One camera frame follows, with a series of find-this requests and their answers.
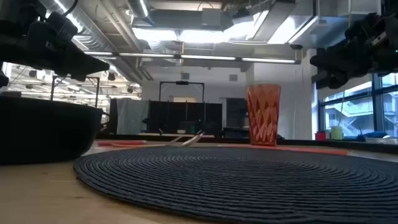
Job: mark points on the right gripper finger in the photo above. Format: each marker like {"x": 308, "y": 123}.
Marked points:
{"x": 334, "y": 68}
{"x": 335, "y": 56}

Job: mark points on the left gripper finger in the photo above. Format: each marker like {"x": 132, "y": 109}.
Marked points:
{"x": 90, "y": 70}
{"x": 84, "y": 60}

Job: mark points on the black bowl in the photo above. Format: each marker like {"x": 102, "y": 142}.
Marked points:
{"x": 46, "y": 130}

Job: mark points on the orange faceted plastic cup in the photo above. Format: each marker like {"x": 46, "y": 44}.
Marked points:
{"x": 263, "y": 115}

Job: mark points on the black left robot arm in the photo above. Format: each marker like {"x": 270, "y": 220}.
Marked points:
{"x": 9, "y": 31}

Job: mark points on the gray cloth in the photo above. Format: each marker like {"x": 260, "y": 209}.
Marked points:
{"x": 132, "y": 115}

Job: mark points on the light green cup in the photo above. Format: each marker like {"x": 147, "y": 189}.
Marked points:
{"x": 336, "y": 132}

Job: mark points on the red container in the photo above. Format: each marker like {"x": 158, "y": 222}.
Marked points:
{"x": 320, "y": 136}

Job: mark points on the blue bundle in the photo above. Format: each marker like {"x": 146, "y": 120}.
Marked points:
{"x": 373, "y": 134}

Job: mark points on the black partition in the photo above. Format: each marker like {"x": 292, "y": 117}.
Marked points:
{"x": 174, "y": 118}

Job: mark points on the long ceiling light strip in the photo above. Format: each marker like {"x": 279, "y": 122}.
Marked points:
{"x": 208, "y": 57}

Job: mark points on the round dark woven placemat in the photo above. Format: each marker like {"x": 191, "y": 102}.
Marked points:
{"x": 236, "y": 180}

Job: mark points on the black metal frame stand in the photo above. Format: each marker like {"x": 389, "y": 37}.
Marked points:
{"x": 74, "y": 77}
{"x": 182, "y": 82}

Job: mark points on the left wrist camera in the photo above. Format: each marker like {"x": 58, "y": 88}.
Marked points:
{"x": 62, "y": 28}

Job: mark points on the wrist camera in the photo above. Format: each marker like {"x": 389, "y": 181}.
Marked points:
{"x": 62, "y": 28}
{"x": 357, "y": 29}

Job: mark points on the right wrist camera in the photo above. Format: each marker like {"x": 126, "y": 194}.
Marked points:
{"x": 357, "y": 29}

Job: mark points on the silver ventilation duct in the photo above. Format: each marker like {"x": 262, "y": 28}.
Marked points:
{"x": 138, "y": 7}

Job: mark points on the black table frame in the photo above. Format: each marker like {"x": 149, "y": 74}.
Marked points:
{"x": 373, "y": 146}

